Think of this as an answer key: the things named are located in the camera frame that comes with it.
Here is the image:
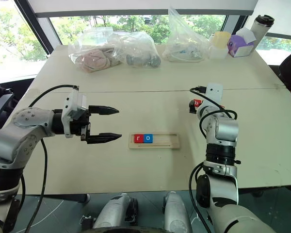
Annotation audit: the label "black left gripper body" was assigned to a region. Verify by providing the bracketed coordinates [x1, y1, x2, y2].
[70, 107, 92, 144]

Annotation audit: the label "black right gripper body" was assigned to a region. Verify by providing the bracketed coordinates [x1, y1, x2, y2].
[189, 99, 199, 114]

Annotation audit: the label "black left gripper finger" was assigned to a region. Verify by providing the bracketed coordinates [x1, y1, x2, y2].
[86, 133, 123, 145]
[88, 105, 120, 116]

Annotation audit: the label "wooden letter tray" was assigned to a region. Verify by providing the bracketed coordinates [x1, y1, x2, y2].
[128, 133, 181, 150]

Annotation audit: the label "pink fabric bundle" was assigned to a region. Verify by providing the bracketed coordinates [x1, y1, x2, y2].
[76, 47, 123, 72]

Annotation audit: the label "grey round items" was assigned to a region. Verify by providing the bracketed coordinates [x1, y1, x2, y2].
[126, 53, 161, 69]

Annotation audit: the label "black table foot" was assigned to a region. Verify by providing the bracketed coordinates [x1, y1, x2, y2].
[45, 193, 91, 203]

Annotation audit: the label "yellow and white cup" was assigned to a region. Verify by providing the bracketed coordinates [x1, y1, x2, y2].
[208, 31, 232, 60]

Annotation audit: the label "clear bag with small parts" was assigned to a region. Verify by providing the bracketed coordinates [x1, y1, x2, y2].
[161, 7, 213, 63]

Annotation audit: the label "clear bag with pink fabric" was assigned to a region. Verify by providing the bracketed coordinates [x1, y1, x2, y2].
[67, 26, 124, 73]

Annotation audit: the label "silver rounded leg shell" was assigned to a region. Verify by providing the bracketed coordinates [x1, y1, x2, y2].
[92, 193, 139, 230]
[162, 191, 193, 233]

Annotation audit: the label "clear bag with grey items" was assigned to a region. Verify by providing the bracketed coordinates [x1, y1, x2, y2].
[108, 31, 162, 70]

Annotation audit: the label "purple tissue box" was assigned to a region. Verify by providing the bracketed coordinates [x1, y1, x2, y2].
[227, 27, 257, 58]

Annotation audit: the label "grey tumbler with black lid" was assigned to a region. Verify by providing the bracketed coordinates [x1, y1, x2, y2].
[249, 15, 275, 53]

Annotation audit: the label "white roller blind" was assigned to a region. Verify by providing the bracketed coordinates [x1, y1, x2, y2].
[26, 0, 259, 18]

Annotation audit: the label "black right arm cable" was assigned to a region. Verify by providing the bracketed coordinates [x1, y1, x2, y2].
[188, 85, 239, 233]

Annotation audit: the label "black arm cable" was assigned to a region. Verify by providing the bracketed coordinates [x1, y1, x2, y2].
[188, 85, 239, 233]
[25, 84, 80, 233]

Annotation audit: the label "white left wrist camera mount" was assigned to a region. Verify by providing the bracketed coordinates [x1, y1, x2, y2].
[63, 88, 88, 139]

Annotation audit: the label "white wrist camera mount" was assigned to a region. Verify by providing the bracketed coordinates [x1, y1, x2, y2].
[63, 88, 88, 139]
[203, 83, 224, 108]

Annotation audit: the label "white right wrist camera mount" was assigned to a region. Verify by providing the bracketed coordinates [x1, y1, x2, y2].
[203, 83, 224, 108]

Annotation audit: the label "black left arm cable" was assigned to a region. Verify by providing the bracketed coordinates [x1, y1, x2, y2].
[25, 84, 80, 233]

